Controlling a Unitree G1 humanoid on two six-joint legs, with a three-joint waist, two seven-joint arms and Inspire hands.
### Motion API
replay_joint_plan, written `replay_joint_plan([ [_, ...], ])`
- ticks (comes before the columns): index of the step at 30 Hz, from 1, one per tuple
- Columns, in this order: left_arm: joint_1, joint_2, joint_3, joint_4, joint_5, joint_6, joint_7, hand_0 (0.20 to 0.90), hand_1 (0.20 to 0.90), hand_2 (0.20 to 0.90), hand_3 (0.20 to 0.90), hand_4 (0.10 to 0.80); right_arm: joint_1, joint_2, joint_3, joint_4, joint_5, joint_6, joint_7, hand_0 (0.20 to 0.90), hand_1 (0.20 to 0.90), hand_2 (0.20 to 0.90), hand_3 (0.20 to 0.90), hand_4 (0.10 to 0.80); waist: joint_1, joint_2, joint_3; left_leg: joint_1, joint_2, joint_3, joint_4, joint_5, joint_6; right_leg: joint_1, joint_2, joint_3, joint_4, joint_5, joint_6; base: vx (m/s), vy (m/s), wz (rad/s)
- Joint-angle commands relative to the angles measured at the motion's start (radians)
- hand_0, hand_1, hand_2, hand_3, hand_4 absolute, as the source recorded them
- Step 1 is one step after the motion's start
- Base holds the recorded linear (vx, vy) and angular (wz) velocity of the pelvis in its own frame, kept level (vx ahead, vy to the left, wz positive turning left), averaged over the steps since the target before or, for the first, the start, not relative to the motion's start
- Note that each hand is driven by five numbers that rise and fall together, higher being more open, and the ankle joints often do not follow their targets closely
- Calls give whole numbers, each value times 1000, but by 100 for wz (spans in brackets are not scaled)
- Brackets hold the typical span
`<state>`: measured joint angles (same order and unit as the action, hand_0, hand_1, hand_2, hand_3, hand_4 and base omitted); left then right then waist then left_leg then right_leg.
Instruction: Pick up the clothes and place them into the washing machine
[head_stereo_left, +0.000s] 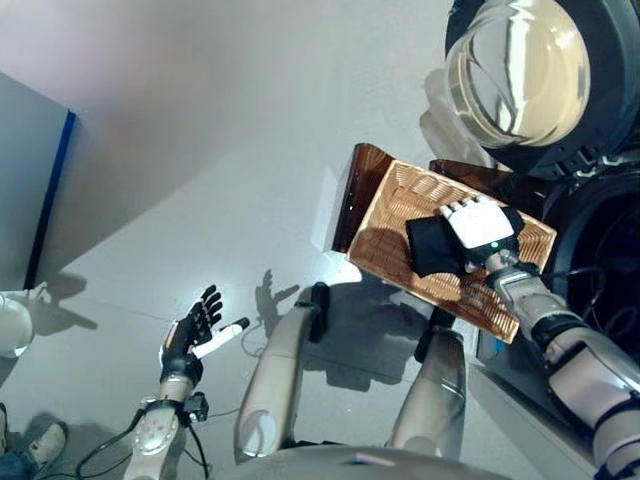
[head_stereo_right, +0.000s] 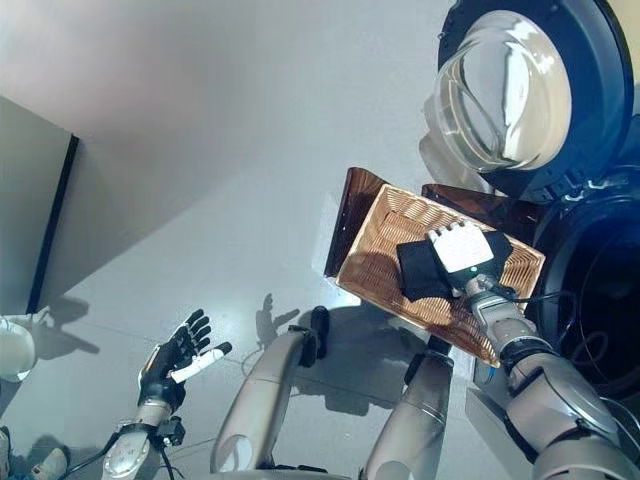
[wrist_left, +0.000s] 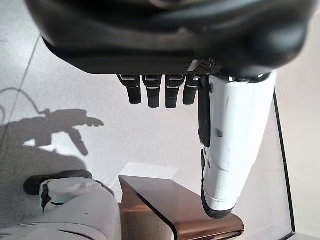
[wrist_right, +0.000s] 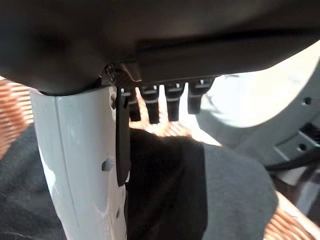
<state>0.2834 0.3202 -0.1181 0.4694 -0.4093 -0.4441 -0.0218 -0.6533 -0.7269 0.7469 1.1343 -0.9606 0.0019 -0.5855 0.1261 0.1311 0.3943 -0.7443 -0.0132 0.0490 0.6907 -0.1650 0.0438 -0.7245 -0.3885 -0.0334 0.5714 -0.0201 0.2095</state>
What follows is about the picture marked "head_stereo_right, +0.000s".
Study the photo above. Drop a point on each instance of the grey robot torso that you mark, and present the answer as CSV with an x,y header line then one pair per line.
x,y
295,475

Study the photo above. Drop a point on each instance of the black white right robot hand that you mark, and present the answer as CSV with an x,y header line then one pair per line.
x,y
462,250

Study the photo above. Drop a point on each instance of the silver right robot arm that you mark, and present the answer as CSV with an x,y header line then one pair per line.
x,y
540,380

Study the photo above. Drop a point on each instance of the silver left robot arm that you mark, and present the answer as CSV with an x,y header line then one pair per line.
x,y
130,445

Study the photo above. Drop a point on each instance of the white cylinder object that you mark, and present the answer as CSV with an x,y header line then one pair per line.
x,y
12,350

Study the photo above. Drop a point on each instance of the silver left robot leg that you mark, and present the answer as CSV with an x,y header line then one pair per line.
x,y
260,395

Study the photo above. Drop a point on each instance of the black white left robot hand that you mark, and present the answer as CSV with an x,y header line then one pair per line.
x,y
165,365

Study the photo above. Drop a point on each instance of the silver robot leg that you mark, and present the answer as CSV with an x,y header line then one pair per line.
x,y
415,415
260,395

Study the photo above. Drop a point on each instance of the glossy dark brown stool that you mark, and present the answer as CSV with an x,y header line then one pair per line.
x,y
355,215

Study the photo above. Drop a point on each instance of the grey board panel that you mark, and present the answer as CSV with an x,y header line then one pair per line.
x,y
30,200

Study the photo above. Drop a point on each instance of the silver right robot leg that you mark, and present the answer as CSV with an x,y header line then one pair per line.
x,y
415,415

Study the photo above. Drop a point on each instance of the dark grey washing machine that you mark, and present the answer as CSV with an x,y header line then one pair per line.
x,y
600,250

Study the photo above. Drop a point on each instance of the round glass washer door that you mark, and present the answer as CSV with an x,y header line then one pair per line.
x,y
525,90

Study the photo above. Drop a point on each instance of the wicker laundry basket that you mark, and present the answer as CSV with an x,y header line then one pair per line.
x,y
380,260

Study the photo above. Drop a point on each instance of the dark navy garment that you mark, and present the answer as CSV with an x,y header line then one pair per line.
x,y
420,270

